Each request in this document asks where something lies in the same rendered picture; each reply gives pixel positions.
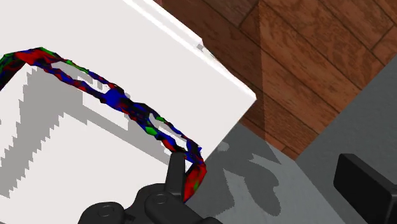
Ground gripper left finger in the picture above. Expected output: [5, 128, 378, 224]
[77, 151, 223, 224]

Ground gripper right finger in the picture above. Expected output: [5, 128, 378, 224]
[333, 153, 397, 224]

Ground red blue green eyeglasses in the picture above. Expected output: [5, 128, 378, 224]
[0, 46, 207, 204]

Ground white table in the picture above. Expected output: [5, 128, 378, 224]
[0, 0, 258, 224]

